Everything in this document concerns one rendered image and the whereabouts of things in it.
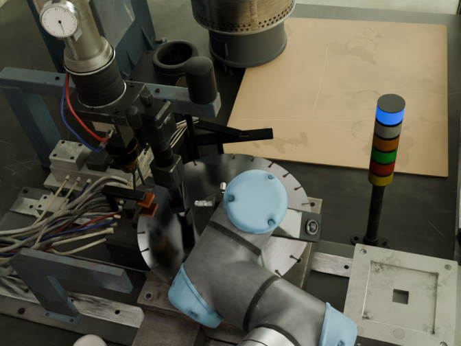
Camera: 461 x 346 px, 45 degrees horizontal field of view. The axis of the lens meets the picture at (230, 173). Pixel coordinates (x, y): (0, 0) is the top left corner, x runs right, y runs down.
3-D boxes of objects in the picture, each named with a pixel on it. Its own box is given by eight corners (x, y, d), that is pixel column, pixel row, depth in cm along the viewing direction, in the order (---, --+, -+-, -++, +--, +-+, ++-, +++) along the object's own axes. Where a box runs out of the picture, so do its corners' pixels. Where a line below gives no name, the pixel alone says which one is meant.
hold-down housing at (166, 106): (191, 175, 97) (169, 86, 82) (178, 196, 94) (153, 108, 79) (164, 167, 98) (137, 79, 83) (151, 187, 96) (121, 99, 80)
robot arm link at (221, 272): (226, 343, 61) (276, 256, 63) (151, 292, 66) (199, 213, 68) (247, 349, 68) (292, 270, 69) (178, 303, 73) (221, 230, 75)
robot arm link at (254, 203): (208, 215, 64) (245, 152, 65) (208, 222, 75) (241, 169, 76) (267, 250, 64) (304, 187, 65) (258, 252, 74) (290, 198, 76)
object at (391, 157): (397, 147, 101) (399, 136, 99) (394, 165, 98) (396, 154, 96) (372, 144, 102) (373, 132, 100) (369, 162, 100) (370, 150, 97)
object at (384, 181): (393, 170, 106) (395, 160, 104) (391, 188, 103) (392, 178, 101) (369, 167, 107) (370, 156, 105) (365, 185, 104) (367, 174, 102)
